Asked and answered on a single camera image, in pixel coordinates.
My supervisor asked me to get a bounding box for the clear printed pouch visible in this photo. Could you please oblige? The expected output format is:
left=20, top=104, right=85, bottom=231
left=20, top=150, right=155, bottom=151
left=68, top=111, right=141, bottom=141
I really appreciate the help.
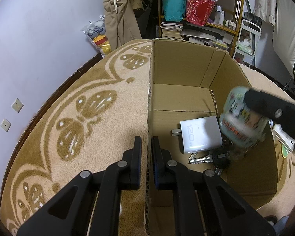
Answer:
left=218, top=86, right=270, bottom=154

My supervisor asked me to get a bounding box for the white card box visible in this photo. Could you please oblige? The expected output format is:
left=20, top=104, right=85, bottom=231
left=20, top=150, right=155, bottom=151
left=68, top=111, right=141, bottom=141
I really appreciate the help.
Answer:
left=272, top=124, right=295, bottom=152

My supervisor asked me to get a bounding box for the white power adapter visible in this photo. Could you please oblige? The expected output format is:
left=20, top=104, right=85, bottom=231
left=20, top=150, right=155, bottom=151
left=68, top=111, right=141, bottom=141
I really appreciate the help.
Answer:
left=171, top=116, right=223, bottom=154

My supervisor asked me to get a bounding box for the green oval paddle board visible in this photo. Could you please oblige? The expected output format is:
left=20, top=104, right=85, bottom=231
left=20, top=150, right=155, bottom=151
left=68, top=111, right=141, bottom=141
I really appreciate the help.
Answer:
left=281, top=144, right=289, bottom=159

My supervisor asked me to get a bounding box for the brown cardboard box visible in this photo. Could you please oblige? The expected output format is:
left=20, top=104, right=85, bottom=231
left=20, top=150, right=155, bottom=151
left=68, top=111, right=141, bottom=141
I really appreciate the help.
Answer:
left=139, top=39, right=278, bottom=235

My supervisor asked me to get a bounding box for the white rolling cart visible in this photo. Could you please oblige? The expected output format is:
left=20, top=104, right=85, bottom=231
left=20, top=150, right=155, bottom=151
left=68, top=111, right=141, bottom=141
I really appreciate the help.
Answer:
left=232, top=19, right=262, bottom=68

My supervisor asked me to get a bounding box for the beige patterned carpet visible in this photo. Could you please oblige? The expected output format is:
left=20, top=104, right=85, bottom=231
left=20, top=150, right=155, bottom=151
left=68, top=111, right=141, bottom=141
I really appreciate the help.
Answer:
left=0, top=39, right=282, bottom=235

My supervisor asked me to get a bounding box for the pile of books right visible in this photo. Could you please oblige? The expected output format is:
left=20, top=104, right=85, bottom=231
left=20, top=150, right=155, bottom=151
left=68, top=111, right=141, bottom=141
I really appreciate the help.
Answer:
left=181, top=23, right=234, bottom=50

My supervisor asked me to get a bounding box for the white bottle on shelf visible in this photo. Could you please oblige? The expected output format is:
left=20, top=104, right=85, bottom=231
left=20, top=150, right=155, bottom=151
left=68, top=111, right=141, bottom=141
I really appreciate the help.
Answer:
left=218, top=10, right=225, bottom=26

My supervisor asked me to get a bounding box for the wooden bookshelf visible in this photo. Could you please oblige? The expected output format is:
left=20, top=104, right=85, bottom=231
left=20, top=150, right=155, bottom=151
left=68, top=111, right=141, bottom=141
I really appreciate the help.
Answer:
left=158, top=0, right=244, bottom=54

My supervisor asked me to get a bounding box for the red gift bag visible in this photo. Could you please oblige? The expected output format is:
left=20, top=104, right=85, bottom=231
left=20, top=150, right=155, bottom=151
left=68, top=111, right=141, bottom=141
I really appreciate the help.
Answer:
left=186, top=0, right=217, bottom=26

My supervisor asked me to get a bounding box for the stack of books left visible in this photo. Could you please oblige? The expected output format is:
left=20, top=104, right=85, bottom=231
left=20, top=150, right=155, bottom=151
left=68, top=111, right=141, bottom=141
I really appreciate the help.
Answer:
left=160, top=22, right=183, bottom=40

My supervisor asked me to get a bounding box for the teal shopping bag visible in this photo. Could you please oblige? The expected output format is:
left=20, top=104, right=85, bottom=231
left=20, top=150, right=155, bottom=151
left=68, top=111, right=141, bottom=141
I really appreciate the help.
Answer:
left=162, top=0, right=186, bottom=22

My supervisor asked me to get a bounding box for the plastic bag of plush toys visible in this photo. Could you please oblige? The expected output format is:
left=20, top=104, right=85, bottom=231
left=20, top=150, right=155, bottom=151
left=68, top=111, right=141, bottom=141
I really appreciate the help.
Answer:
left=81, top=15, right=112, bottom=58

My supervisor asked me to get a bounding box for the beige hanging coat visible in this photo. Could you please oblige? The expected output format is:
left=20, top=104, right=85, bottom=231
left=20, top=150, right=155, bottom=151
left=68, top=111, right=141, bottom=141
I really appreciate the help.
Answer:
left=103, top=0, right=142, bottom=50

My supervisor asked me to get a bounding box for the black keychain with keys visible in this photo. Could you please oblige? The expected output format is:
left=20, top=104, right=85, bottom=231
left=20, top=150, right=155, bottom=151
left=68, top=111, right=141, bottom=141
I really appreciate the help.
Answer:
left=189, top=147, right=231, bottom=176

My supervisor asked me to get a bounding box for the wall socket upper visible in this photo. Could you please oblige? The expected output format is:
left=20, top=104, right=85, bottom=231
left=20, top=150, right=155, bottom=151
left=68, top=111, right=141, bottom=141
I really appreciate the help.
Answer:
left=11, top=98, right=24, bottom=113

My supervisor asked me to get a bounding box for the wall socket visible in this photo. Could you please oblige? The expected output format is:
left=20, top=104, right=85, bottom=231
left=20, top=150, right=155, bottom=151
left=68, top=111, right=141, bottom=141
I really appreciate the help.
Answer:
left=11, top=98, right=24, bottom=113
left=0, top=118, right=11, bottom=132

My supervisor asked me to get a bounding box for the wall socket lower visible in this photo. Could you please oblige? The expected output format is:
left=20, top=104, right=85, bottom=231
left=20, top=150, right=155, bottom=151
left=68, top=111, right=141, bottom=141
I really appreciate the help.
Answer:
left=0, top=118, right=11, bottom=132

